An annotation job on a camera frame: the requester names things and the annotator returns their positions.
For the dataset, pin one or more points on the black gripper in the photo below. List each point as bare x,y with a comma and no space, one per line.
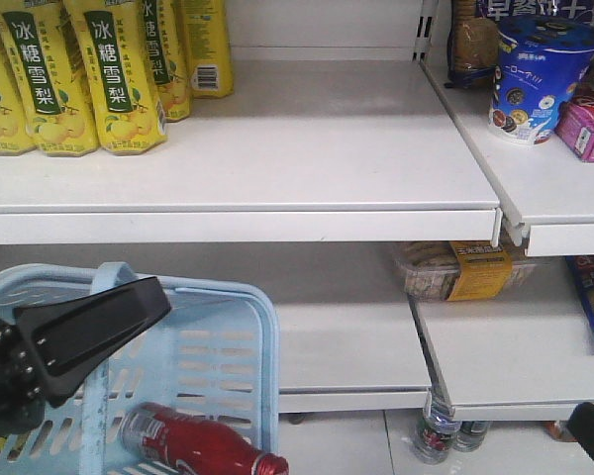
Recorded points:
66,342

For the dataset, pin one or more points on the light blue plastic basket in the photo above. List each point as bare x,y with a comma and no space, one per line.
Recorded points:
214,355

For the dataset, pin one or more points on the red Coca-Cola aluminium bottle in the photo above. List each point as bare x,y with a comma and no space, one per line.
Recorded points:
193,445

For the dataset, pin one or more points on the boxed biscuit pack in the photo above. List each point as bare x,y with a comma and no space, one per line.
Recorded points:
439,271

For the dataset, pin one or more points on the white shelf unit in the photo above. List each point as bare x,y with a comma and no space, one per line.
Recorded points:
340,136

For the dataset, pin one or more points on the yellow pear drink bottle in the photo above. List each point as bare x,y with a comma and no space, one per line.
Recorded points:
128,114
46,61
205,35
167,58

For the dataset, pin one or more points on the pink snack box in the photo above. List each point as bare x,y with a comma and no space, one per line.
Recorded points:
576,126

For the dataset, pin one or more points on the blue cookie cup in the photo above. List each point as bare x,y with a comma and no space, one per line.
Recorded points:
541,60

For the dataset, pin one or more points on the brown cracker pack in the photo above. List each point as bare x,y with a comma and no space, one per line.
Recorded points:
471,50

